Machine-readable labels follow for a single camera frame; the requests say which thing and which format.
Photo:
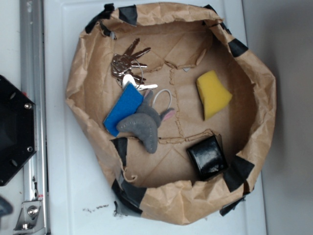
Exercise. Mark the black box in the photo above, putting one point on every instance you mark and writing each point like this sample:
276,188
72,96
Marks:
208,157

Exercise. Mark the grey plush mouse toy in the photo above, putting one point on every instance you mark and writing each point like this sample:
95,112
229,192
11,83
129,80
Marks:
144,123

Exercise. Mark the brown paper bag bin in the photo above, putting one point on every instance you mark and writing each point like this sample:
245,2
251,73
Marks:
186,41

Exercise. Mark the blue sponge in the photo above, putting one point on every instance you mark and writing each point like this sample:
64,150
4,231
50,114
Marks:
125,106

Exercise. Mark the yellow sponge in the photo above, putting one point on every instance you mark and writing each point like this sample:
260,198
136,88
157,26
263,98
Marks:
213,95

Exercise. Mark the bunch of metal keys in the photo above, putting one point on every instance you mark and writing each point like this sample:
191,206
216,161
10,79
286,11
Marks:
126,68

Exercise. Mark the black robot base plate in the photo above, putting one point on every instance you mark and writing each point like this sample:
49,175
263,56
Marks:
17,131

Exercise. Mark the metal corner bracket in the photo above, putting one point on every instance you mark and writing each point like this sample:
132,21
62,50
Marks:
30,218

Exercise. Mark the aluminium rail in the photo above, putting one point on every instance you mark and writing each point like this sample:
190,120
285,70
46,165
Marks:
33,84

